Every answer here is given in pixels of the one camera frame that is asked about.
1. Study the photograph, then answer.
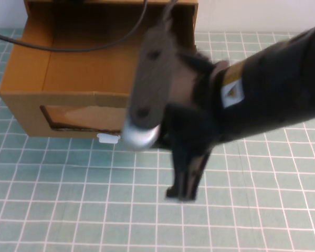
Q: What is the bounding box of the cardboard drawer with curved window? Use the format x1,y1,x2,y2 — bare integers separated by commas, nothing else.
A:
0,2,197,139

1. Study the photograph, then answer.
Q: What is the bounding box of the cardboard shell of windowed drawer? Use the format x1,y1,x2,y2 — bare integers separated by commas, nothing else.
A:
24,0,200,29

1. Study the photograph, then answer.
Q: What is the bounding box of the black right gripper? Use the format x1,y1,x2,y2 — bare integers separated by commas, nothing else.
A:
156,51,225,203

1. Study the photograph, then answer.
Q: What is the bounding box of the black cable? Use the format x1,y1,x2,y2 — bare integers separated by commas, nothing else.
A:
0,0,149,53

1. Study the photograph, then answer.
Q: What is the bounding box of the grey silver wrist camera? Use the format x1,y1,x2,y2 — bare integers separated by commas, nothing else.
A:
121,20,180,152

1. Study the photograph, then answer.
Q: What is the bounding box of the white plastic drawer handle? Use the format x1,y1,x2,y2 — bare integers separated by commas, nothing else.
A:
97,133,121,144

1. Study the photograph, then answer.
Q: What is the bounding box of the green white checked tablecloth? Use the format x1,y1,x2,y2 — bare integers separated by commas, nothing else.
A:
0,28,315,252

